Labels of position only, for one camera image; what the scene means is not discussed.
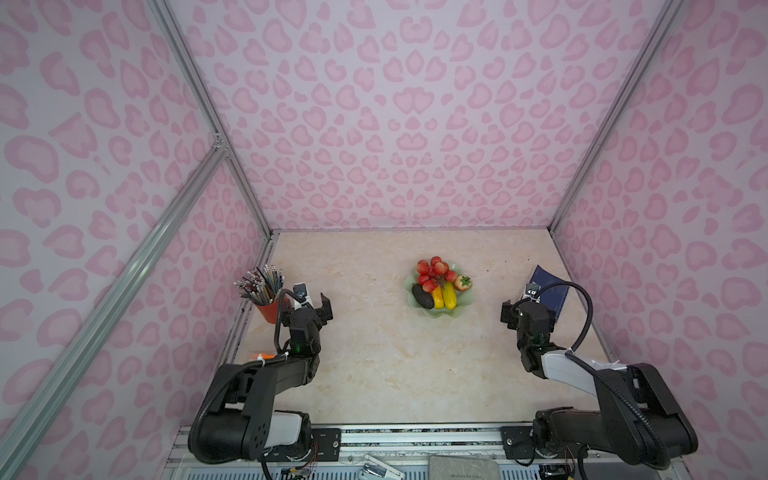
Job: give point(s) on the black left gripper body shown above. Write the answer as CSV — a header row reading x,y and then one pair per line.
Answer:
x,y
315,351

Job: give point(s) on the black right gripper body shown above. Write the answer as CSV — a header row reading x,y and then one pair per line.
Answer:
x,y
514,322

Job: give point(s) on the red fake strawberry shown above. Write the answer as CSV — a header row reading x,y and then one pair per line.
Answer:
x,y
462,283

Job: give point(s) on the dark fake avocado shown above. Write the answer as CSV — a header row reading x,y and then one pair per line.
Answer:
x,y
423,298

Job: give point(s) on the red fake lychee bunch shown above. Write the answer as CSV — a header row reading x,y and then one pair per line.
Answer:
x,y
434,273

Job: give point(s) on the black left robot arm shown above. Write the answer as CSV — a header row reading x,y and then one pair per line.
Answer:
x,y
237,419

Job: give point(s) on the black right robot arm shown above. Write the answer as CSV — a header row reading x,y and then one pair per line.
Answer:
x,y
638,418

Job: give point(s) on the green scalloped fruit bowl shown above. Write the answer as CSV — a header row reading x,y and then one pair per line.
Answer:
x,y
465,299

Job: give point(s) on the blue notebook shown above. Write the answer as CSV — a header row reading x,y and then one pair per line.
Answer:
x,y
554,298

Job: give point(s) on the red pencil cup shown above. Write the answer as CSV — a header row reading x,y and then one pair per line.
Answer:
x,y
271,311

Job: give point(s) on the grey pad at front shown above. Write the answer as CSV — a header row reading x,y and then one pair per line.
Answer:
x,y
460,468

